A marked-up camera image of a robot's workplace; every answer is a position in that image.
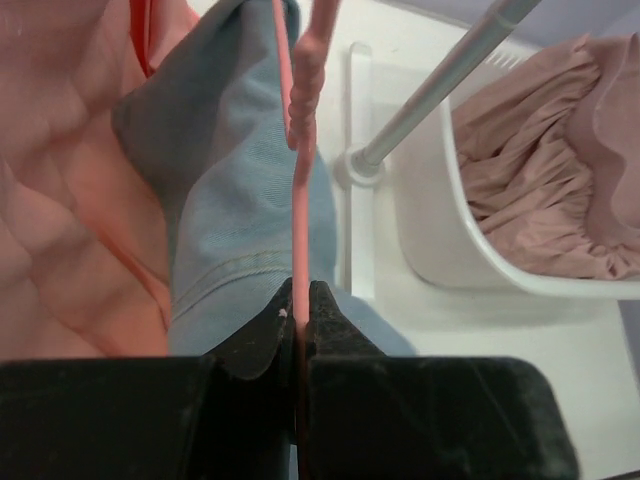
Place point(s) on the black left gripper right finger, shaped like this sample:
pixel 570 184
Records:
pixel 375 416

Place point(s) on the white plastic laundry basket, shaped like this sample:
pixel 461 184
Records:
pixel 438 235

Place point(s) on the coral orange skirt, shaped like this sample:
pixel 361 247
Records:
pixel 84 269

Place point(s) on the blue denim skirt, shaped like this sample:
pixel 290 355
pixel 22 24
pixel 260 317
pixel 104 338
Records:
pixel 206 131

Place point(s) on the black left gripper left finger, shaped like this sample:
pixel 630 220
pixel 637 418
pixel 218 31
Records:
pixel 222 415

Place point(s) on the dusty pink pleated skirt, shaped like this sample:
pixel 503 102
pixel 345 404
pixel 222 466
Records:
pixel 549 160

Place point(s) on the pink hanger of denim skirt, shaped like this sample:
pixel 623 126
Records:
pixel 302 75

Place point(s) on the white clothes rack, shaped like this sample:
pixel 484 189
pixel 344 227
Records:
pixel 360 169

